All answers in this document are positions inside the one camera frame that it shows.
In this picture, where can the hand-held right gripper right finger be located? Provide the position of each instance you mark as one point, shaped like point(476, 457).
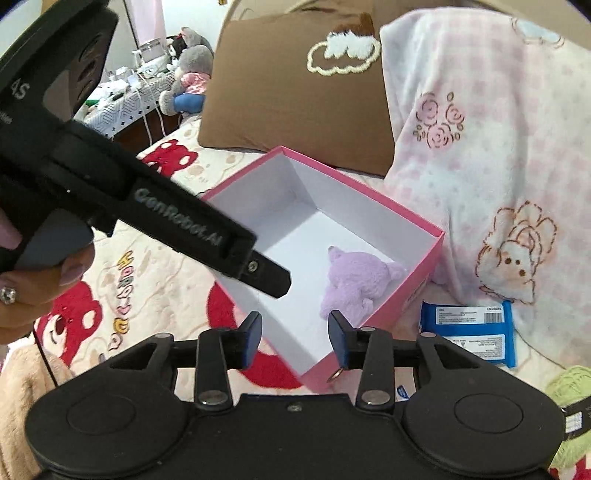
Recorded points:
point(337, 339)

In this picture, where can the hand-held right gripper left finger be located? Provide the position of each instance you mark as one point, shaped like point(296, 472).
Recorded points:
point(253, 337)

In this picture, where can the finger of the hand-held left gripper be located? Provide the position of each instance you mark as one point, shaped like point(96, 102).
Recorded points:
point(270, 279)

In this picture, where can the purple plush toy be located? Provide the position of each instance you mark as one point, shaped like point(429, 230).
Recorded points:
point(351, 281)

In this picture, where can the pink cardboard box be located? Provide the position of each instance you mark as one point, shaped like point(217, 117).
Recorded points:
point(295, 207)

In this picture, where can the blue snack packet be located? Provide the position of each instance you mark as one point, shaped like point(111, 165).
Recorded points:
point(466, 323)

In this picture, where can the green yarn ball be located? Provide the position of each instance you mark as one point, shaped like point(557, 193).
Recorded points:
point(570, 387)

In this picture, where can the person's left forearm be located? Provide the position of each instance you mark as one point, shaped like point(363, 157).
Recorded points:
point(23, 369)

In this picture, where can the person's left hand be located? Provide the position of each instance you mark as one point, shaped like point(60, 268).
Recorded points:
point(37, 295)

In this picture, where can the wooden side table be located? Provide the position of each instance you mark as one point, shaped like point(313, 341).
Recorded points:
point(138, 134)

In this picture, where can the grey patterned table cloth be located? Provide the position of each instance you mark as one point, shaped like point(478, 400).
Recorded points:
point(124, 108)

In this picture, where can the white small appliance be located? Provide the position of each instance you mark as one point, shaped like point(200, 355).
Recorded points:
point(152, 50)

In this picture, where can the black and white plush toy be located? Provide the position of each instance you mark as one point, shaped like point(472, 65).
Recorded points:
point(174, 48)

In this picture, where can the grey plush toy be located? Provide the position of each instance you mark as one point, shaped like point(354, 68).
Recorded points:
point(194, 60)

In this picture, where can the brown pillow with cloud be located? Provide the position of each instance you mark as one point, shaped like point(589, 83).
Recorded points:
point(277, 92)

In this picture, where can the pink checked fleece blanket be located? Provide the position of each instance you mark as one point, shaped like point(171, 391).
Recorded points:
point(485, 138)

